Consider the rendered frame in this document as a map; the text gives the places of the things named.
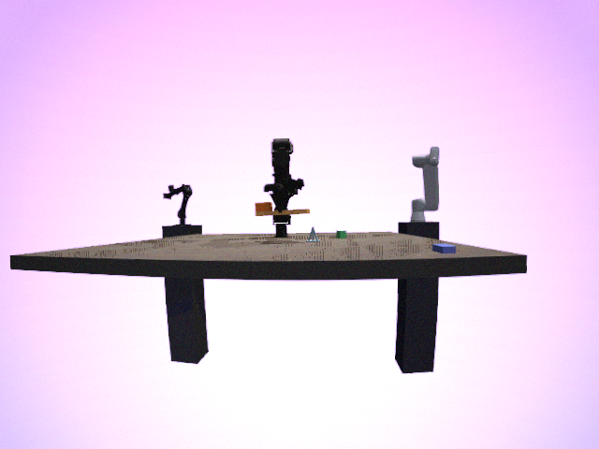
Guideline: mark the blue rectangular block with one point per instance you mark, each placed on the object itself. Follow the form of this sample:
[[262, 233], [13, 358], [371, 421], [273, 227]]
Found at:
[[443, 248]]

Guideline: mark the orange bar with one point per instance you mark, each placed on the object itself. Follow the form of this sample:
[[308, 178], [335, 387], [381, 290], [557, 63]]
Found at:
[[265, 209]]

